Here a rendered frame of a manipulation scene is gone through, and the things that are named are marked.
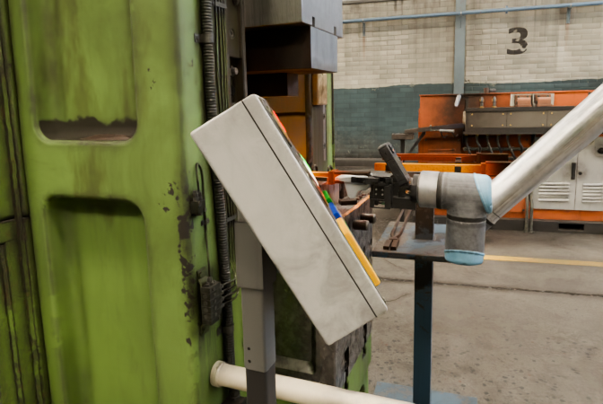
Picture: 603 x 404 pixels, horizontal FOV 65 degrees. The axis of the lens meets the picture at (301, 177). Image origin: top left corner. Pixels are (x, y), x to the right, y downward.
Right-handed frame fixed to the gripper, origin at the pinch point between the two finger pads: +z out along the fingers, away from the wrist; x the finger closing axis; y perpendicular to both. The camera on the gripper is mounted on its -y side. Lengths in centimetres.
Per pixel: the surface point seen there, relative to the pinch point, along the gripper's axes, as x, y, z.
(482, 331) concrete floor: 130, 99, -38
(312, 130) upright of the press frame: 24.4, -9.9, 17.1
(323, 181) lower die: -3.8, 1.3, 3.6
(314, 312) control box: -71, 4, -19
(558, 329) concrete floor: 146, 98, -75
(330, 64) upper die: 1.4, -28.6, 3.7
